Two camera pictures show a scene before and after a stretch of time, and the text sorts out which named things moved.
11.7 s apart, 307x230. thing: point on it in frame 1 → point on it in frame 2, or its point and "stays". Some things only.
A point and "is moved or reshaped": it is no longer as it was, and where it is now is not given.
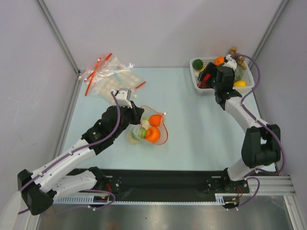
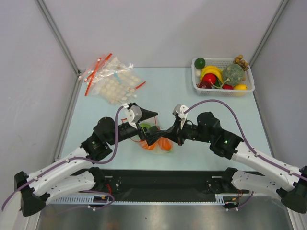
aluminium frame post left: [58, 35] stays
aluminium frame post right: [272, 24] stays
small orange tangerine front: [155, 120] → [144, 144]
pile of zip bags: [109, 74] stays
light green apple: [141, 132] is moved or reshaped
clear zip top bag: [152, 128] is moved or reshaped
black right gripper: [207, 74] → [177, 133]
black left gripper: [136, 113] → [148, 136]
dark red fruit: [203, 84] stays
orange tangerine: [152, 133] is moved or reshaped
